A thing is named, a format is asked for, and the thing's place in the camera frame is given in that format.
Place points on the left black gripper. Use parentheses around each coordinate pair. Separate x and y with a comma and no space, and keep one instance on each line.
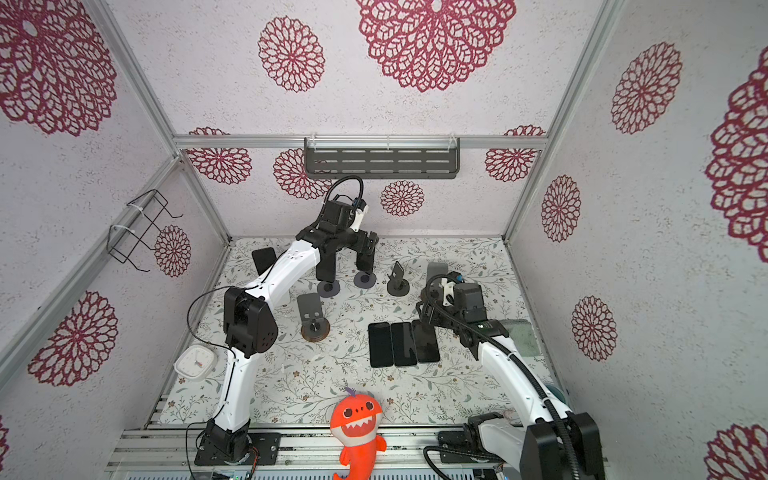
(362,244)

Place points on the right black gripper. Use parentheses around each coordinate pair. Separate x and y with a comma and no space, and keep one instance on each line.
(428,312)

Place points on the blue phone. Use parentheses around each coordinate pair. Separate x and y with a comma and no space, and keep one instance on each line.
(426,344)

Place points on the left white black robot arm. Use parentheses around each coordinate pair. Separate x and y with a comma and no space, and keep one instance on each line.
(249,324)

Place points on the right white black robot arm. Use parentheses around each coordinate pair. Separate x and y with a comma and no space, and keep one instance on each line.
(547,440)

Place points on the black round stand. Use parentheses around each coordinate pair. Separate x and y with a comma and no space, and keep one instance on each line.
(397,285)

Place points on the grey round stand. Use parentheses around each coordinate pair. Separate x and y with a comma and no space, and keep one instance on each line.
(328,289)

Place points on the phone on white stand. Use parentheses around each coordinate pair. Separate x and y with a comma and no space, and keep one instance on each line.
(263,259)

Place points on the front wooden round stand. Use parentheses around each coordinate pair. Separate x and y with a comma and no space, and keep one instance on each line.
(314,325)

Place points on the grey green square object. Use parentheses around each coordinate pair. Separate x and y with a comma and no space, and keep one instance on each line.
(522,334)

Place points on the red shark plush toy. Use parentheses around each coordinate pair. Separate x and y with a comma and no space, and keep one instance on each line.
(354,422)

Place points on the white square timer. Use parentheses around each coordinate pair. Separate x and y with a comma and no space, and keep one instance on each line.
(195,363)

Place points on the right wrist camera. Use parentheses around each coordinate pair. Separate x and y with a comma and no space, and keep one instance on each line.
(446,284)

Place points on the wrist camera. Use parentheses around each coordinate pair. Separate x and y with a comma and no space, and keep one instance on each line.
(446,284)
(359,214)

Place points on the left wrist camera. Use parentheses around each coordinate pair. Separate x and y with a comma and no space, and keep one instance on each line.
(359,214)

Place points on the grey wall shelf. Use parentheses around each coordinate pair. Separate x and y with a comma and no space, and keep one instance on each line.
(382,159)

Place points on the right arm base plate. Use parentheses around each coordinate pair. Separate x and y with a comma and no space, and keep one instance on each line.
(489,442)

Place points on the black wire wall rack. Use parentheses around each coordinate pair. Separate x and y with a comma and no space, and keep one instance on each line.
(124,238)

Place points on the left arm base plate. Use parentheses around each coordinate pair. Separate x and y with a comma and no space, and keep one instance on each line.
(253,448)

